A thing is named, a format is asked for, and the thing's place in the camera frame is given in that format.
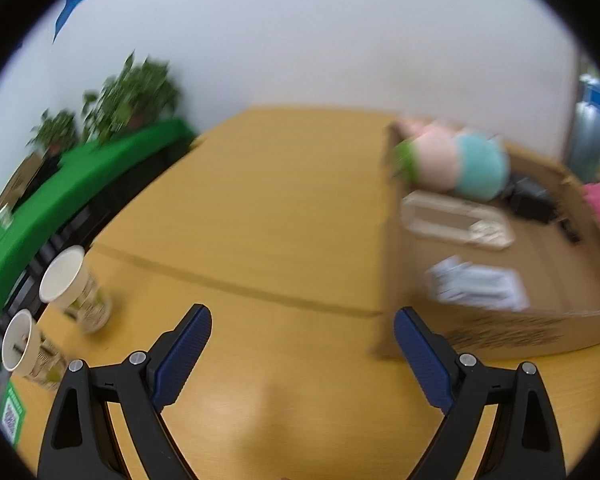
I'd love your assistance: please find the blue wall decal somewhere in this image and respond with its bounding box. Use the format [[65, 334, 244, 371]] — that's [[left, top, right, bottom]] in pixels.
[[54, 0, 146, 43]]

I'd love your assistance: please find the green square sticker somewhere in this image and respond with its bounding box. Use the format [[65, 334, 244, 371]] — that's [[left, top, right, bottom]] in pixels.
[[0, 382, 28, 446]]

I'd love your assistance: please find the clear plastic case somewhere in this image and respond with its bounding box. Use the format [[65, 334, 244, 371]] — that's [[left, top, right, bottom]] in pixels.
[[400, 191, 515, 251]]

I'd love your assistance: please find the printed paper cup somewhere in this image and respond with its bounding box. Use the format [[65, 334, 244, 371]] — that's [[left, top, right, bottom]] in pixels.
[[1, 309, 70, 391], [39, 246, 112, 333]]

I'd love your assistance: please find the piano keyboard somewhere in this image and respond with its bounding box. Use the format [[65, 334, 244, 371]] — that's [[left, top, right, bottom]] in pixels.
[[0, 135, 201, 341]]

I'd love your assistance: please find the cardboard box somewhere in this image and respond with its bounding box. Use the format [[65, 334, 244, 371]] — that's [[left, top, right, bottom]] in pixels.
[[375, 120, 600, 361]]

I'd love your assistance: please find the pink and teal pig plush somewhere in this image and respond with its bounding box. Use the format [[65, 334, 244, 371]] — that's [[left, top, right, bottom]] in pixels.
[[394, 116, 512, 202]]

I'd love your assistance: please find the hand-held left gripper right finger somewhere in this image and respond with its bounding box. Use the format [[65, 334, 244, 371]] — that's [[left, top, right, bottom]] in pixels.
[[393, 306, 567, 480]]

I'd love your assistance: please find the white packet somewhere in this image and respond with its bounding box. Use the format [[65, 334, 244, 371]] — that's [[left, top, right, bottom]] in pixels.
[[425, 256, 530, 311]]

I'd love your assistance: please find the wooden desktop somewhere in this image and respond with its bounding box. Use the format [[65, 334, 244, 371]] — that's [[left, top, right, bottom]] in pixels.
[[0, 105, 600, 480]]

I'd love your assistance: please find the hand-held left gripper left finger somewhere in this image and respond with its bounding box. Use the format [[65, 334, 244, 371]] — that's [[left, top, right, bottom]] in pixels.
[[37, 303, 213, 480]]

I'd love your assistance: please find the large potted plant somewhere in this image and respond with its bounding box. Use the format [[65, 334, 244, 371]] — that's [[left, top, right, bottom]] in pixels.
[[82, 52, 181, 136]]

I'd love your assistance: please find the small potted plant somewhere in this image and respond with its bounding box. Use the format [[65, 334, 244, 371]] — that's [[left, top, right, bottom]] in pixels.
[[30, 110, 78, 153]]

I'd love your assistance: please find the brown cardboard sheet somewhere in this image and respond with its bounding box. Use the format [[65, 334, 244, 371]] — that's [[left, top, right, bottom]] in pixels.
[[0, 152, 46, 211]]

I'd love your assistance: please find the metal door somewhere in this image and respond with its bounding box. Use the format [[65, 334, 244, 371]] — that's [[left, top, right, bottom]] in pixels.
[[565, 55, 600, 186]]

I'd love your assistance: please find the black box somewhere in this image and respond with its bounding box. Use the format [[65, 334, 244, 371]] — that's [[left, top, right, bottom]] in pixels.
[[505, 174, 556, 223]]

